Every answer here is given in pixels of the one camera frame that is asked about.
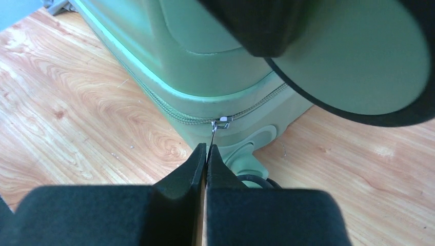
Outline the green suitcase blue lining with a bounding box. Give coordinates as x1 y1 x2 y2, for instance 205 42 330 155
72 1 311 178

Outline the green suitcase wheel lid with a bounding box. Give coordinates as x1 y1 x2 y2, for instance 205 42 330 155
201 1 434 127

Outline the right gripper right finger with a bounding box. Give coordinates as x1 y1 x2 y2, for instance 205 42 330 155
206 146 351 245

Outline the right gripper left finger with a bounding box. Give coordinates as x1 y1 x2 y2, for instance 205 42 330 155
1 143 207 245

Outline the green suitcase wheel front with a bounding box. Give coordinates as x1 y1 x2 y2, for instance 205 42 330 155
237 174 282 189

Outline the crumpled grey-green cloth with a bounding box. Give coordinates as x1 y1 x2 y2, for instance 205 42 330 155
41 0 77 16

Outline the metal zipper pull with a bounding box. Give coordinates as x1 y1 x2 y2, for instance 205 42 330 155
208 116 233 154

